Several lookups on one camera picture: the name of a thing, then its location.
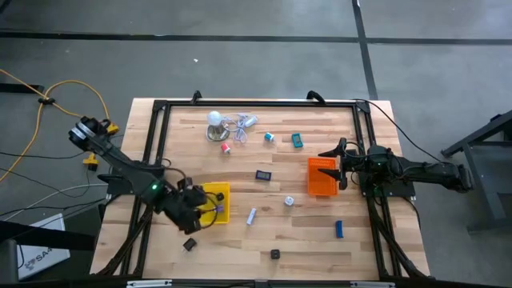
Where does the black aluminium table frame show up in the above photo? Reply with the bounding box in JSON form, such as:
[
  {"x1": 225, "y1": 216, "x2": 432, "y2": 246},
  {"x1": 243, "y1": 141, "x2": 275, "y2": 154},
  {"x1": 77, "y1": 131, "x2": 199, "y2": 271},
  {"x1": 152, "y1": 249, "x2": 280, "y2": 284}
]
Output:
[{"x1": 95, "y1": 98, "x2": 431, "y2": 281}]

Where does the white printed sign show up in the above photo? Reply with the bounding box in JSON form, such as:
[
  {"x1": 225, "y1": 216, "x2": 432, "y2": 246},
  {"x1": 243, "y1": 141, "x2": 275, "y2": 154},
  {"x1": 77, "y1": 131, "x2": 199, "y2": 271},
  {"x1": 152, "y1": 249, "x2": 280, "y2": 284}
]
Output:
[{"x1": 18, "y1": 213, "x2": 72, "y2": 281}]

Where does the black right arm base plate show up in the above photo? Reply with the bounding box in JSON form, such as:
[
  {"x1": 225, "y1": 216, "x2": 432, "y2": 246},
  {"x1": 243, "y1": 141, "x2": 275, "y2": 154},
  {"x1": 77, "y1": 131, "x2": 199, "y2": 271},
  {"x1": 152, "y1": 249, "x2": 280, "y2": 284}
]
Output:
[{"x1": 359, "y1": 175, "x2": 416, "y2": 198}]

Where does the white lamp power cord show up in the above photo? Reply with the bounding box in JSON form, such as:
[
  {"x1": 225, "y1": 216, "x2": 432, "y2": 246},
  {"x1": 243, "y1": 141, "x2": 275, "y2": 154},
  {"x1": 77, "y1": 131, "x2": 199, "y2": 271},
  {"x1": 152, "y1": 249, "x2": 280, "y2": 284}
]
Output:
[{"x1": 222, "y1": 113, "x2": 259, "y2": 144}]

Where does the orange plastic basket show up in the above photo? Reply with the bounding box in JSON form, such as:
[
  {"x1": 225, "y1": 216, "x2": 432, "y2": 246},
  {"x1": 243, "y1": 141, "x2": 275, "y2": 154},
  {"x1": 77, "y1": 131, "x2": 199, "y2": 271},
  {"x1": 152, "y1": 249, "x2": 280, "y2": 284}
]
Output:
[{"x1": 306, "y1": 157, "x2": 339, "y2": 198}]

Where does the yellow extension cord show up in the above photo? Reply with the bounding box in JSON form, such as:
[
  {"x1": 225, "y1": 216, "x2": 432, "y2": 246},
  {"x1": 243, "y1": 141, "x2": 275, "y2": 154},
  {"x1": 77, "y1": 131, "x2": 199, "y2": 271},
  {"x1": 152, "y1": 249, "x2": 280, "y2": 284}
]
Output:
[
  {"x1": 0, "y1": 79, "x2": 121, "y2": 183},
  {"x1": 0, "y1": 67, "x2": 100, "y2": 172}
]

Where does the black flat floor bar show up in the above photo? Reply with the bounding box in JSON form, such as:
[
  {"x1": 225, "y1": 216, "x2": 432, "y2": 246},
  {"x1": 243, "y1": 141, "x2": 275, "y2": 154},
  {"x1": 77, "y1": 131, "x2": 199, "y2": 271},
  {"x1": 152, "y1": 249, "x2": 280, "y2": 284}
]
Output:
[{"x1": 0, "y1": 82, "x2": 45, "y2": 94}]

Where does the white floor cable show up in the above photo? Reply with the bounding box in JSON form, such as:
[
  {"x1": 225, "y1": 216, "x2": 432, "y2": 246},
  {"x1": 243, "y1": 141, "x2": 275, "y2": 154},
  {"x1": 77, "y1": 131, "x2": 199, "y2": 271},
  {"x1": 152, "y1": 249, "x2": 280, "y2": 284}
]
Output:
[{"x1": 3, "y1": 182, "x2": 110, "y2": 222}]

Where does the black bench bar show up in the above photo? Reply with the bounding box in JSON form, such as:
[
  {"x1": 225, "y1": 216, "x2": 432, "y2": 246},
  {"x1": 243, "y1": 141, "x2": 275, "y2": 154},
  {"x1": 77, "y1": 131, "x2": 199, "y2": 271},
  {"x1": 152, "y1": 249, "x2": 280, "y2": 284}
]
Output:
[{"x1": 0, "y1": 219, "x2": 97, "y2": 288}]

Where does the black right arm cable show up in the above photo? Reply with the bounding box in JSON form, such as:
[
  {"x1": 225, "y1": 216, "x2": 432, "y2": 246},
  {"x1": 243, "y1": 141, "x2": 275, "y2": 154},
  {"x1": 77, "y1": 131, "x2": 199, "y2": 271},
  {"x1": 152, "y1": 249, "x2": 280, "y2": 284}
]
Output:
[{"x1": 354, "y1": 98, "x2": 443, "y2": 163}]

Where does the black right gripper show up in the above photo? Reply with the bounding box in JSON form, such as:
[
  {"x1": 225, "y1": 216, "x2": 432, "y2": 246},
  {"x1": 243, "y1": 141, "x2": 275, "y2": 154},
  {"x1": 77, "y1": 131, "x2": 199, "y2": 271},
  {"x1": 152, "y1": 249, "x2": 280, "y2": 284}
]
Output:
[{"x1": 318, "y1": 138, "x2": 362, "y2": 191}]

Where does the yellow plastic basket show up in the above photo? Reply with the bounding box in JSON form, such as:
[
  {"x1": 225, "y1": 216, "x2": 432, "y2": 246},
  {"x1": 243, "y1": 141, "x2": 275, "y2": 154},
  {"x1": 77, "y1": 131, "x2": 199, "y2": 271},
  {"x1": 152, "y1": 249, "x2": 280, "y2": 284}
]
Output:
[{"x1": 198, "y1": 182, "x2": 231, "y2": 225}]

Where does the silver metal bracket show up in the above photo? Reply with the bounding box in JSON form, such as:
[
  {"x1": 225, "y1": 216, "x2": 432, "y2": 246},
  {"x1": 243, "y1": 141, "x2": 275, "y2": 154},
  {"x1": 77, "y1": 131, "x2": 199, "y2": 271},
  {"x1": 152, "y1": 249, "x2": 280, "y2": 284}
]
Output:
[
  {"x1": 350, "y1": 281, "x2": 396, "y2": 288},
  {"x1": 126, "y1": 279, "x2": 173, "y2": 288}
]

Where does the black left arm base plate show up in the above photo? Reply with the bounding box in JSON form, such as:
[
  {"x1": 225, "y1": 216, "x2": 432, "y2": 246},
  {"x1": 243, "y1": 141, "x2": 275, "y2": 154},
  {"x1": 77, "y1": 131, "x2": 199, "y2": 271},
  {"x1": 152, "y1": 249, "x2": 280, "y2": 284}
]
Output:
[{"x1": 106, "y1": 174, "x2": 165, "y2": 196}]

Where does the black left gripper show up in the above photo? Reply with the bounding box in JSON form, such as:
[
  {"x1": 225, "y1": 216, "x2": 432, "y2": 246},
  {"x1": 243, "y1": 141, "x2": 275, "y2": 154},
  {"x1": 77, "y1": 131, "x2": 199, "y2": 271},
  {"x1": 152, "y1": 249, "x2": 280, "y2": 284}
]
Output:
[{"x1": 162, "y1": 177, "x2": 210, "y2": 236}]

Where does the black metal stand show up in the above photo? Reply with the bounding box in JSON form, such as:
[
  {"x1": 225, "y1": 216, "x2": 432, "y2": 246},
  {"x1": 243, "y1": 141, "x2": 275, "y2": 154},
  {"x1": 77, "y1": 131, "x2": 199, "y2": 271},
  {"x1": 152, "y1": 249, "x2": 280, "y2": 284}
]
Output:
[{"x1": 441, "y1": 108, "x2": 512, "y2": 233}]

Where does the black floor cable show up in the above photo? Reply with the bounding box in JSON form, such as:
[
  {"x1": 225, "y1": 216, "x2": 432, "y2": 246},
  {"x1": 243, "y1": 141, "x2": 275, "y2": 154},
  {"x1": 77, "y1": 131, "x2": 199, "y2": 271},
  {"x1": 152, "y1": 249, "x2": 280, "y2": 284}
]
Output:
[{"x1": 0, "y1": 131, "x2": 135, "y2": 161}]

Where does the white light bulb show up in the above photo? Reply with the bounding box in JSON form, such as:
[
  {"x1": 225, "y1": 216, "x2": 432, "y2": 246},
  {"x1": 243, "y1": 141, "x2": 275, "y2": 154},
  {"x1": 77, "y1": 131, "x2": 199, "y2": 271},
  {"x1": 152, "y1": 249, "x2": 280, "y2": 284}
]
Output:
[{"x1": 206, "y1": 110, "x2": 231, "y2": 142}]

